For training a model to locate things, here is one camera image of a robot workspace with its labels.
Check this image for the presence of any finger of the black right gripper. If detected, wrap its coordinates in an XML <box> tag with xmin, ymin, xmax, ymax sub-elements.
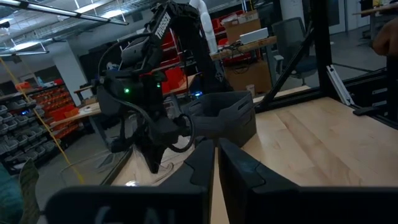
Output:
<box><xmin>141</xmin><ymin>144</ymin><xmax>169</xmax><ymax>175</ymax></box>

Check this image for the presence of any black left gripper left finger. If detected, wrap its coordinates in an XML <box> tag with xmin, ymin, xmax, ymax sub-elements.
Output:
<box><xmin>161</xmin><ymin>138</ymin><xmax>216</xmax><ymax>207</ymax></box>

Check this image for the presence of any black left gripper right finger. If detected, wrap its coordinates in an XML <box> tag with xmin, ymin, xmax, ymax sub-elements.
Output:
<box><xmin>217</xmin><ymin>138</ymin><xmax>300</xmax><ymax>224</ymax></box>

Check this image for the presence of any dark grey plastic basket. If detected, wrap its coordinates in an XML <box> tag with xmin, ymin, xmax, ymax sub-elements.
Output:
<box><xmin>186</xmin><ymin>105</ymin><xmax>258</xmax><ymax>149</ymax></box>
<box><xmin>181</xmin><ymin>90</ymin><xmax>254</xmax><ymax>119</ymax></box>

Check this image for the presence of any red bin shelf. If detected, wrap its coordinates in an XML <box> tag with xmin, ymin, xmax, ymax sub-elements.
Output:
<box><xmin>160</xmin><ymin>29</ymin><xmax>188</xmax><ymax>95</ymax></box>

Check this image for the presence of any shelf with grey bins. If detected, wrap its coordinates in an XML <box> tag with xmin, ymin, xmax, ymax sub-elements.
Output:
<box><xmin>0</xmin><ymin>81</ymin><xmax>79</xmax><ymax>175</ymax></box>

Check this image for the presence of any wooden workbench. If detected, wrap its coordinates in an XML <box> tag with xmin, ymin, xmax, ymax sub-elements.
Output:
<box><xmin>49</xmin><ymin>101</ymin><xmax>103</xmax><ymax>128</ymax></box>

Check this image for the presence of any wooden desk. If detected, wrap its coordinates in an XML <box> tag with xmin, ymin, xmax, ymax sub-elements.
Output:
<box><xmin>210</xmin><ymin>35</ymin><xmax>278</xmax><ymax>62</ymax></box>

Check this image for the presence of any green snake plant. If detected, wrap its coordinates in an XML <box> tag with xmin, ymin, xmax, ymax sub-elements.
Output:
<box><xmin>18</xmin><ymin>157</ymin><xmax>41</xmax><ymax>224</ymax></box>

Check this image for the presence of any brown cardboard box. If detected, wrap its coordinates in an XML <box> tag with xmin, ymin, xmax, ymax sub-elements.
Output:
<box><xmin>223</xmin><ymin>11</ymin><xmax>262</xmax><ymax>45</ymax></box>

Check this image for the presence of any white box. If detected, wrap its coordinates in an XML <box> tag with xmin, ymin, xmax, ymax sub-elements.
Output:
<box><xmin>239</xmin><ymin>27</ymin><xmax>269</xmax><ymax>45</ymax></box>

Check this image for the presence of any grey office chair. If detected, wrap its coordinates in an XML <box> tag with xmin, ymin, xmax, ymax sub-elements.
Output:
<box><xmin>271</xmin><ymin>17</ymin><xmax>318</xmax><ymax>85</ymax></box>

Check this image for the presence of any teal fabric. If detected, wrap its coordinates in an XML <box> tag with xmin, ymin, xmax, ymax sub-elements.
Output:
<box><xmin>0</xmin><ymin>162</ymin><xmax>25</xmax><ymax>224</ymax></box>

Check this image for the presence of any person's hand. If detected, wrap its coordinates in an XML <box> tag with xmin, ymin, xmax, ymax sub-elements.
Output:
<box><xmin>372</xmin><ymin>17</ymin><xmax>398</xmax><ymax>57</ymax></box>

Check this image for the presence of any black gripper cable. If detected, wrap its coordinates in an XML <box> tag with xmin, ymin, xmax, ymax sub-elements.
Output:
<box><xmin>167</xmin><ymin>113</ymin><xmax>196</xmax><ymax>154</ymax></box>

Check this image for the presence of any yellow cord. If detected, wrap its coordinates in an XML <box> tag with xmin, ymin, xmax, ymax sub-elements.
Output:
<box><xmin>0</xmin><ymin>57</ymin><xmax>85</xmax><ymax>185</ymax></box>

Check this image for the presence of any black diagonal frame brace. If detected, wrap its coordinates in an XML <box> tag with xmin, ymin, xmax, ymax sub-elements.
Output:
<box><xmin>254</xmin><ymin>27</ymin><xmax>315</xmax><ymax>113</ymax></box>

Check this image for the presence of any black overhead frame bar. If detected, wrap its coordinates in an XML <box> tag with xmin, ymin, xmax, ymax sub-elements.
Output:
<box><xmin>0</xmin><ymin>0</ymin><xmax>130</xmax><ymax>27</ymax></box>

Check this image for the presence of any aluminium bracket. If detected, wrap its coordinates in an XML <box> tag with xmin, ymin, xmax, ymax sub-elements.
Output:
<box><xmin>325</xmin><ymin>64</ymin><xmax>356</xmax><ymax>107</ymax></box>

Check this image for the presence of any black frame post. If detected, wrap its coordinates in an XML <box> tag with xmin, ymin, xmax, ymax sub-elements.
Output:
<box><xmin>310</xmin><ymin>0</ymin><xmax>334</xmax><ymax>95</ymax></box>

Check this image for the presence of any black metal frame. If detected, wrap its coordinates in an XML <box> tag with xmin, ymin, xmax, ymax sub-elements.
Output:
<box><xmin>253</xmin><ymin>67</ymin><xmax>398</xmax><ymax>130</ymax></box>

